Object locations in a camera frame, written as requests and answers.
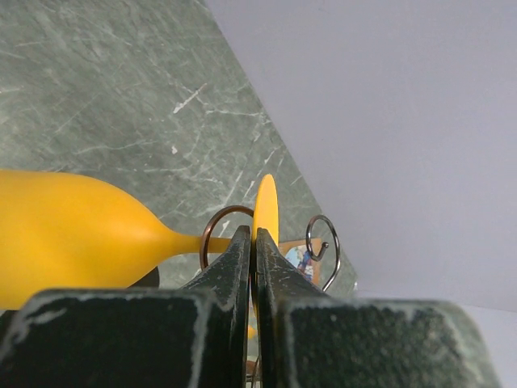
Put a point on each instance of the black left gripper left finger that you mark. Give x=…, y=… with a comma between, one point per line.
x=195, y=336

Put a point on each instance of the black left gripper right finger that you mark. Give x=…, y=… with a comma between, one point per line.
x=308, y=338

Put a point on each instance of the orange wine glass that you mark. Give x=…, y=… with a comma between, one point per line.
x=61, y=230

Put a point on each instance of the metal wine glass rack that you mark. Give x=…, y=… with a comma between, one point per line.
x=315, y=246

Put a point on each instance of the wooden picture coaster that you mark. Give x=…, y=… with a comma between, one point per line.
x=296, y=253

